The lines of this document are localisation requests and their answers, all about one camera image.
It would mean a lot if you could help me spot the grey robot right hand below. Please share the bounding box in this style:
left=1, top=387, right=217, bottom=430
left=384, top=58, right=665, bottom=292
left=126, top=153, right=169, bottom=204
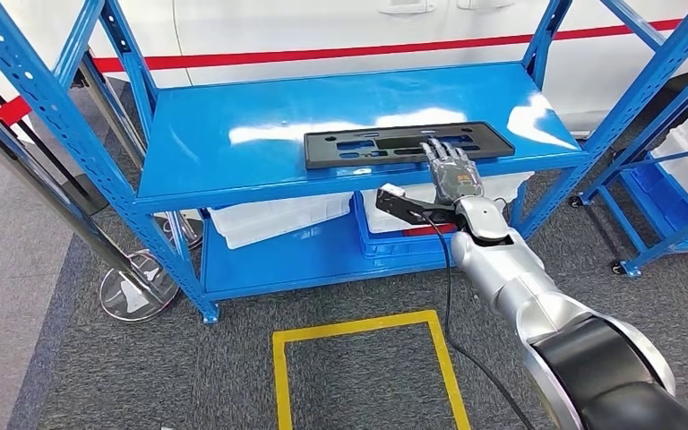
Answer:
left=419, top=137, right=486, bottom=206

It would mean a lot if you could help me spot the black plastic car trim part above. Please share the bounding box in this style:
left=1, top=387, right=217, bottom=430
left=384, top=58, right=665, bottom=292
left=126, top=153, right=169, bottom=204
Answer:
left=303, top=121, right=516, bottom=171

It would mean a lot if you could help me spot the blue metal shelf rack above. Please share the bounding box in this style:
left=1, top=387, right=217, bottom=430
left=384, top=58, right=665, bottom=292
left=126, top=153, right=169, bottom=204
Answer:
left=0, top=0, right=688, bottom=324

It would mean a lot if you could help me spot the white car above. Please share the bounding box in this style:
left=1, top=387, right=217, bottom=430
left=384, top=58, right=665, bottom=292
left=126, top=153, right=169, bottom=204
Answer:
left=0, top=0, right=688, bottom=132

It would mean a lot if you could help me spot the blue rack with casters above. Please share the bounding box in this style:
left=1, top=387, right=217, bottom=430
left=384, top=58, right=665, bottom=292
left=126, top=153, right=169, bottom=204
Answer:
left=569, top=50, right=688, bottom=280

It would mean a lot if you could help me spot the black camera bracket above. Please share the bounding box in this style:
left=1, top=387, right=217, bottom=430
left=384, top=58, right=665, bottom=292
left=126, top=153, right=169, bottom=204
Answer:
left=374, top=188, right=459, bottom=228

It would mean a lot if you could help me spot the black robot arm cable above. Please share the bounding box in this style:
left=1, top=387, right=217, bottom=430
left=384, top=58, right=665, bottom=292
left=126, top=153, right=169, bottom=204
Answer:
left=417, top=212, right=537, bottom=430

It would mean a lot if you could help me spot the chrome stanchion post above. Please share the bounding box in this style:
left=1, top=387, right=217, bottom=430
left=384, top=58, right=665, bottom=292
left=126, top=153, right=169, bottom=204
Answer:
left=0, top=111, right=182, bottom=324
left=76, top=52, right=204, bottom=251

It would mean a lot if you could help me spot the black stanchion post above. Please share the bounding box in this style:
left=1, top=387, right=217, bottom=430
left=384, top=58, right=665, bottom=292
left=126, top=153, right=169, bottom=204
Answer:
left=0, top=56, right=111, bottom=216

